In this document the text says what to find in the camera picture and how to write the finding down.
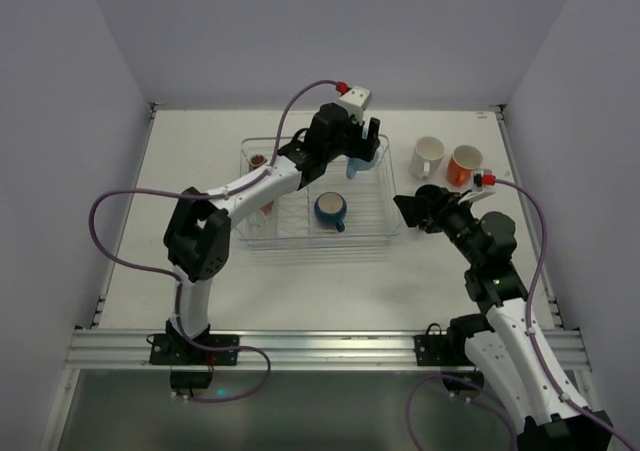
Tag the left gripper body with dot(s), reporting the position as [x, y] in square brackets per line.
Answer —
[361, 136]

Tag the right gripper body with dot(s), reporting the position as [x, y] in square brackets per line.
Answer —
[426, 211]

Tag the light blue mug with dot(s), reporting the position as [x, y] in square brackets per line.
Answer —
[356, 166]

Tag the white mug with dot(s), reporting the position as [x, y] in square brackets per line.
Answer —
[427, 154]

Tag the orange mug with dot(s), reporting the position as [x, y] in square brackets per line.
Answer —
[464, 160]

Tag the dark blue mug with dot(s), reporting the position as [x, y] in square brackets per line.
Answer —
[330, 209]

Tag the brown cup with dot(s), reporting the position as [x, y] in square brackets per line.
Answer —
[257, 162]

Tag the pink cup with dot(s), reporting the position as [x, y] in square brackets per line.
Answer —
[267, 208]

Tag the dark green mug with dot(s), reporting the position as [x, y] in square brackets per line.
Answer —
[432, 192]

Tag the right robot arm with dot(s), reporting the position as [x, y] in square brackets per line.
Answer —
[503, 340]

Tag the clear glass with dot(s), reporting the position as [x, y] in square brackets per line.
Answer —
[257, 224]

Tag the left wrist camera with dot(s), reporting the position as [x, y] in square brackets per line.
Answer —
[355, 102]

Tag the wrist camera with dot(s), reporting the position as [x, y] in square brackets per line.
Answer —
[355, 102]
[482, 186]

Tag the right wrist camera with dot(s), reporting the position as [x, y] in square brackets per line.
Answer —
[482, 186]

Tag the clear wire dish rack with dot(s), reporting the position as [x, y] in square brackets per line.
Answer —
[372, 218]

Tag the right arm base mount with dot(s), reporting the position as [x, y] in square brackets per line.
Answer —
[432, 348]

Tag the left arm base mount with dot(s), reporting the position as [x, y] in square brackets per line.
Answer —
[171, 349]

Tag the aluminium front rail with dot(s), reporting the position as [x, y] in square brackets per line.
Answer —
[120, 349]

